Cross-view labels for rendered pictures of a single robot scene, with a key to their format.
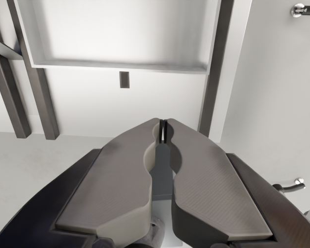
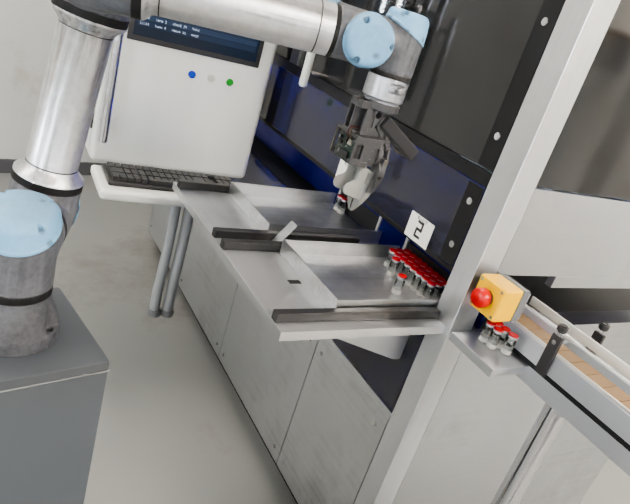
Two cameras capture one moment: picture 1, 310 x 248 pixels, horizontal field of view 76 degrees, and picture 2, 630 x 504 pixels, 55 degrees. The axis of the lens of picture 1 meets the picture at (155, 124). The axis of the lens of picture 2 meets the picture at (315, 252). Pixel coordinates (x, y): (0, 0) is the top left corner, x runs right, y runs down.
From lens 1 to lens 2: 1.18 m
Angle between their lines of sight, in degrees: 84
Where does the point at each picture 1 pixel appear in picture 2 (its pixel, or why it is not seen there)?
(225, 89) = (328, 327)
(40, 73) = (274, 246)
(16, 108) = (241, 233)
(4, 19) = not seen: hidden behind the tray
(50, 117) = (243, 243)
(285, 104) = not seen: outside the picture
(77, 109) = (253, 260)
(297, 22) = not seen: outside the picture
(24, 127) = (224, 232)
